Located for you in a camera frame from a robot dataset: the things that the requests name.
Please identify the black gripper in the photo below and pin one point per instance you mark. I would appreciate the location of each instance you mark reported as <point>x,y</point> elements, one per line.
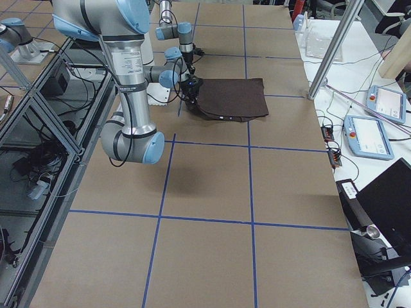
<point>187,59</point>
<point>191,90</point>

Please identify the dark brown t-shirt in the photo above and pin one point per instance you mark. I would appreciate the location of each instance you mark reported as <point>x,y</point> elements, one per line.
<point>239,100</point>

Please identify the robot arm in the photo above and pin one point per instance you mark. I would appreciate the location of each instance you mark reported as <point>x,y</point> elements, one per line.
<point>170,28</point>
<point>121,28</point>

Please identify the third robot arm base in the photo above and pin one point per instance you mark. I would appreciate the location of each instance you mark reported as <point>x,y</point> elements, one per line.
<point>17,40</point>

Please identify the red cylinder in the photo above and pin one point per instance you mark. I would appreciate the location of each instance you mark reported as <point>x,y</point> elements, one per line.
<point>299,5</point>

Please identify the clear plastic bag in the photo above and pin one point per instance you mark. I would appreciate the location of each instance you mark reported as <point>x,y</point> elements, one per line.
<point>315,41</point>

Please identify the black power strip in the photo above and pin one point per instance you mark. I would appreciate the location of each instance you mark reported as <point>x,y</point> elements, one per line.
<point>332,147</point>

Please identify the near teach pendant tablet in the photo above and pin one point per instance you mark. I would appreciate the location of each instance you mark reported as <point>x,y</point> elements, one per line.
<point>367,138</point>

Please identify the teach pendant tablet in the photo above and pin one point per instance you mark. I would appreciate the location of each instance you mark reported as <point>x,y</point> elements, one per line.
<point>367,138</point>
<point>389,103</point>

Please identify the far teach pendant tablet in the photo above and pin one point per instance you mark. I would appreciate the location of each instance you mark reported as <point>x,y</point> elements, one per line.
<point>389,103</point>

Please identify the wooden board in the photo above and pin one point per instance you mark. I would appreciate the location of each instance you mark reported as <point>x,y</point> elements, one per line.
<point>398,59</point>

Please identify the black laptop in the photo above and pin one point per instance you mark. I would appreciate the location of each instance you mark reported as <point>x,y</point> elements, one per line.
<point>386,200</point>

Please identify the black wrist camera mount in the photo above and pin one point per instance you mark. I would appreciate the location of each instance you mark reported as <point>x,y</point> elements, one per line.
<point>198,51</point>

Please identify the aluminium table frame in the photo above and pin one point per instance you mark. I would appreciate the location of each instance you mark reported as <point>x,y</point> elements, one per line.
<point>47,138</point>

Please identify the aluminium frame post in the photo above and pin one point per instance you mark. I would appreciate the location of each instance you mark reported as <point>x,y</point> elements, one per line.
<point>352,10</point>

